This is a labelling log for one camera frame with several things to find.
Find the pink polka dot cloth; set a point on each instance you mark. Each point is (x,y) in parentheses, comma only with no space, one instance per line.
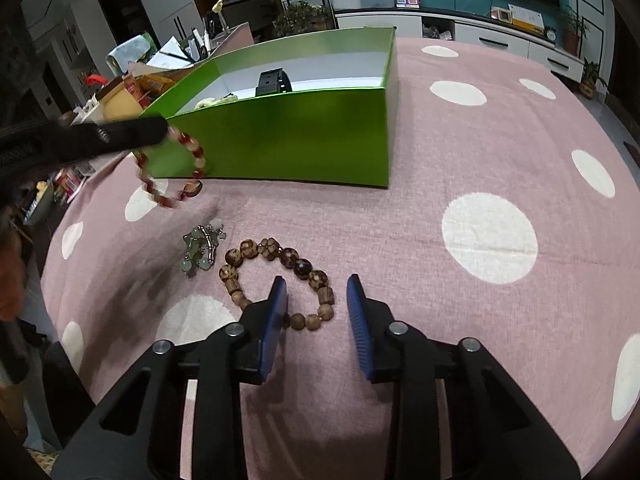
(511,217)

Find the white paper sheet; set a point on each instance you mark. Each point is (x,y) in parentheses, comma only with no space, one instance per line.
(170,57)

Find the green cardboard box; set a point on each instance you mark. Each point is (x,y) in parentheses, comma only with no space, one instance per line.
(336,126)

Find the pink desk organizer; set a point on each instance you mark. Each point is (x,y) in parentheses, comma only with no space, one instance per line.
(237,37)

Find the left hand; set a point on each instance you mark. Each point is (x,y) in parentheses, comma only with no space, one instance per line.
(12,276)

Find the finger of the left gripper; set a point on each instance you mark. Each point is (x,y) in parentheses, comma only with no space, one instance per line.
(35,147)

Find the potted plant in planter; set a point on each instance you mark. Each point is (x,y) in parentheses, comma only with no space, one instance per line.
(302,17)

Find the black watch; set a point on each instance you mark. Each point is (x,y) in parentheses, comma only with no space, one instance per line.
(273,82)

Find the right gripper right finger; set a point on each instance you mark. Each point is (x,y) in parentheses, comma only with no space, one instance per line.
(456,412)

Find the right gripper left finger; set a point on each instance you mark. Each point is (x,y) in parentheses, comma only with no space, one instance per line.
(135,431)

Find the white tv cabinet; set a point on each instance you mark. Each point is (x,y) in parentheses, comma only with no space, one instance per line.
(487,33)

